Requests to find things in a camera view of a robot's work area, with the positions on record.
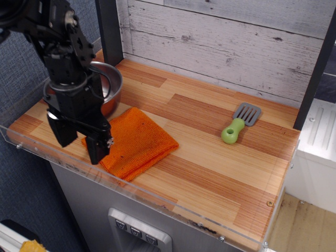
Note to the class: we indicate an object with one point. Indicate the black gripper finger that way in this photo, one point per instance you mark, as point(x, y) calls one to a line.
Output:
point(98, 148)
point(63, 131)

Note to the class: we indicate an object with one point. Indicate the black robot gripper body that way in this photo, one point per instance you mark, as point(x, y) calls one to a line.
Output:
point(96, 125)

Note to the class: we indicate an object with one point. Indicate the orange cloth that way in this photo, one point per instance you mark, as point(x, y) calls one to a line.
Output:
point(139, 143)

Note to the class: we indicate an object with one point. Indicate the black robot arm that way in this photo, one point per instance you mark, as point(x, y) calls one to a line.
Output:
point(53, 29)

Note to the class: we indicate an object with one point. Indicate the stainless steel bowl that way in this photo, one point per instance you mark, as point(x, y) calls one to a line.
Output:
point(110, 86)

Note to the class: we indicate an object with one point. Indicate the clear acrylic table guard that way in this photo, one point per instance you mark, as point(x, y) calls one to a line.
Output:
point(229, 190)

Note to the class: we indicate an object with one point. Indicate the grey toy fridge cabinet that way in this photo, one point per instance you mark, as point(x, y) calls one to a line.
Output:
point(111, 220)

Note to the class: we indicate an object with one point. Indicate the yellow tape piece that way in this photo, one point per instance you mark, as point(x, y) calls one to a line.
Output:
point(32, 246)

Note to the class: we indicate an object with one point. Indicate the white toy sink unit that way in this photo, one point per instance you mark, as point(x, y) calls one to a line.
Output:
point(311, 176)

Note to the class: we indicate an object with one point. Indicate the black left frame post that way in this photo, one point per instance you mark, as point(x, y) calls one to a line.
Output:
point(108, 21)

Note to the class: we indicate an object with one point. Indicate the black frame post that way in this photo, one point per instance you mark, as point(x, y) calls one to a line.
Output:
point(316, 76)
point(108, 21)

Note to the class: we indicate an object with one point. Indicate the green handled grey toy spatula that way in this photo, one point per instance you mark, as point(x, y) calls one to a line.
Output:
point(245, 115)

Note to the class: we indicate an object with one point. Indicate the black right frame post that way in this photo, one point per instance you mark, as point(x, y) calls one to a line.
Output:
point(316, 76)

